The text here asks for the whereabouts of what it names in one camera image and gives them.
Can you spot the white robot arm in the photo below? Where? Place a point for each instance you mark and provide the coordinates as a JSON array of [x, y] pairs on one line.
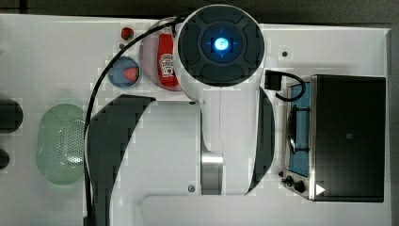
[[208, 142]]

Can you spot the black toaster oven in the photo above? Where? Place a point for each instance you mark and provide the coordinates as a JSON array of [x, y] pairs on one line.
[[336, 139]]

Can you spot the red ketchup bottle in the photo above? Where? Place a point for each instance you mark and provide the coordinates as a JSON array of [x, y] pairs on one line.
[[165, 67]]

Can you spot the red strawberry in bowl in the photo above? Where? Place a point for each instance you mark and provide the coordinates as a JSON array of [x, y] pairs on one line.
[[131, 74]]

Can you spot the blue bowl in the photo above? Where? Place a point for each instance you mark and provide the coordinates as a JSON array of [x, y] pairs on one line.
[[115, 74]]

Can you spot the small black round object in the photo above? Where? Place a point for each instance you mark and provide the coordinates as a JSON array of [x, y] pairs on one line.
[[4, 159]]

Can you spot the green perforated colander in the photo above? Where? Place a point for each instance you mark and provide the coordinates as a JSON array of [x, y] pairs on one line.
[[60, 146]]

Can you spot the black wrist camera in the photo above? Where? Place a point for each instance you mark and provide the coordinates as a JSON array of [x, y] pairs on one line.
[[272, 80]]

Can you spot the grey round plate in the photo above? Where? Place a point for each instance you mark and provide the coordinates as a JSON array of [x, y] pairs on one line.
[[148, 60]]

